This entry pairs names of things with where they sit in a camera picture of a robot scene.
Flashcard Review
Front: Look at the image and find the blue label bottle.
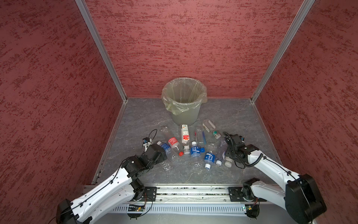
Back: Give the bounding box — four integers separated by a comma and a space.
157, 141, 178, 161
190, 141, 202, 168
204, 143, 217, 171

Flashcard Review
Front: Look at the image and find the clear purple tinted bottle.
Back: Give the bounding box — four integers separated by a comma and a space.
215, 140, 228, 166

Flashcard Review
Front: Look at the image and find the left aluminium corner post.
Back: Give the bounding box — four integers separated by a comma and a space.
75, 0, 128, 103

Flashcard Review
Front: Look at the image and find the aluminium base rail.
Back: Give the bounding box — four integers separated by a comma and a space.
81, 184, 305, 204

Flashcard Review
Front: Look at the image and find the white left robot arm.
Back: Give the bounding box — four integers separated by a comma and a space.
56, 144, 167, 224

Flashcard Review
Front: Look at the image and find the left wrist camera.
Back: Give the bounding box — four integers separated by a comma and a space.
142, 137, 153, 152

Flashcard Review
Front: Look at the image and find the black mounting plate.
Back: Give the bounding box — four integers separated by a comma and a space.
228, 187, 266, 203
139, 186, 158, 202

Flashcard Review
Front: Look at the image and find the clear bottle blue cap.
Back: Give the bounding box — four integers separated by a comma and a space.
195, 126, 207, 153

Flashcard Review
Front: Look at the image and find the aluminium corner post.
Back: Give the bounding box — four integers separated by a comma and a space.
251, 0, 315, 104
75, 0, 128, 103

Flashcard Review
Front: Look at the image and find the square bottle green neck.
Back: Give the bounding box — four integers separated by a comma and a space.
202, 119, 221, 140

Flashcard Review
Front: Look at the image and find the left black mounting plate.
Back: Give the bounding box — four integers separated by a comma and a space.
139, 186, 158, 202

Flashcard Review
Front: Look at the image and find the clear bottle white cap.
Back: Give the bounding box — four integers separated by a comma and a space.
224, 156, 234, 168

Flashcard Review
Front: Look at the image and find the translucent green bin liner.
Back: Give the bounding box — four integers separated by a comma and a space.
161, 77, 208, 115

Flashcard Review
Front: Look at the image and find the clear bottle red label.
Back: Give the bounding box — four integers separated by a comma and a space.
160, 126, 184, 157

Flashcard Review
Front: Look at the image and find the grey mesh waste bin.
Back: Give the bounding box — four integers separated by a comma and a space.
162, 77, 208, 126

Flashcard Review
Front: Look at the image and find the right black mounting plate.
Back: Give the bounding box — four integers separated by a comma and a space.
228, 187, 266, 203

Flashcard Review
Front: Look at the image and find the right aluminium corner post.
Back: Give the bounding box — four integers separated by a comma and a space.
251, 0, 315, 104

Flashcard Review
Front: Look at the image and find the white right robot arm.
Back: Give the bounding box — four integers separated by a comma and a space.
224, 132, 327, 224

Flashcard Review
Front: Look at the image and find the white slotted cable duct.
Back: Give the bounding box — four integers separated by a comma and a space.
110, 203, 247, 216

